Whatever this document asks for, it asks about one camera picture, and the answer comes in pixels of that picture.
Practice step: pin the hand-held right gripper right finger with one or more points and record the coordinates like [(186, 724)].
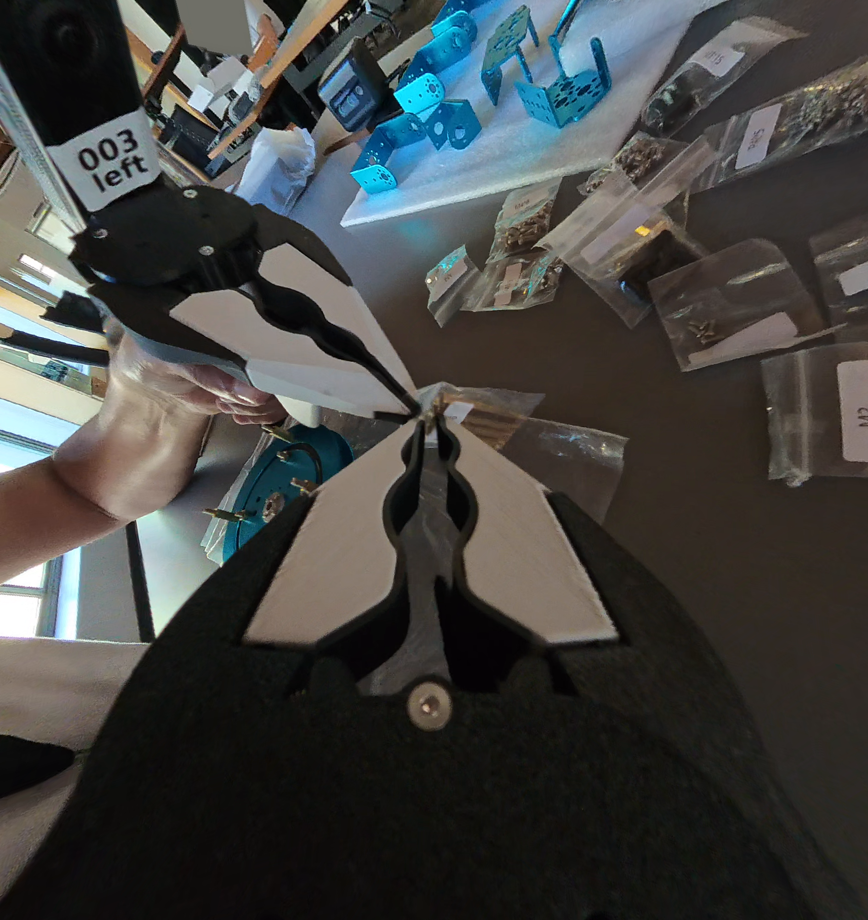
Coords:
[(534, 568)]

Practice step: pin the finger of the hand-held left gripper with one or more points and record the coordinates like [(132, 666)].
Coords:
[(276, 352), (333, 298)]

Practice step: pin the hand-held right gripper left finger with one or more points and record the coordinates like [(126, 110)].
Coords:
[(326, 568)]

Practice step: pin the blue round metal base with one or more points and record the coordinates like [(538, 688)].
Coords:
[(337, 449)]

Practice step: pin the large clear plastic bag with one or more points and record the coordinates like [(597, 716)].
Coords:
[(570, 453)]

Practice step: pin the brass standoff packet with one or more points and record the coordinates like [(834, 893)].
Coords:
[(491, 424)]

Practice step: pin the person's left forearm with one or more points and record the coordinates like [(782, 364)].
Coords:
[(24, 525)]

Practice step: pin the grey desk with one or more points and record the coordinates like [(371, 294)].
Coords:
[(693, 575)]

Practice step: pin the person's left hand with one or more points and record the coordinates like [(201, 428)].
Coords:
[(154, 431)]

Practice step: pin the white plastic bag with box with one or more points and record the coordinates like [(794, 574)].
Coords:
[(276, 165)]

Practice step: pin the flat white foam sheet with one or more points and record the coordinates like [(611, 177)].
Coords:
[(477, 172)]

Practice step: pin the bright window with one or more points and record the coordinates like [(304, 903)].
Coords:
[(10, 611)]

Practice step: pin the pile of small screw bags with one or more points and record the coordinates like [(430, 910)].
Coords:
[(728, 309)]

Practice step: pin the blue metal U bracket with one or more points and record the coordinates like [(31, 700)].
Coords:
[(373, 176), (459, 29), (419, 93)]

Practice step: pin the dark grey camera module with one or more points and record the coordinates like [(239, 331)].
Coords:
[(351, 100)]

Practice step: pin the small blue metal bracket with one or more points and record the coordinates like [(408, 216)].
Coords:
[(452, 129)]

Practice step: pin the tall teal metal bracket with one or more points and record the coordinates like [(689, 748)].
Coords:
[(502, 50)]

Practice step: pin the blue multi-hole U bracket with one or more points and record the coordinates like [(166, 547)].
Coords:
[(563, 100)]

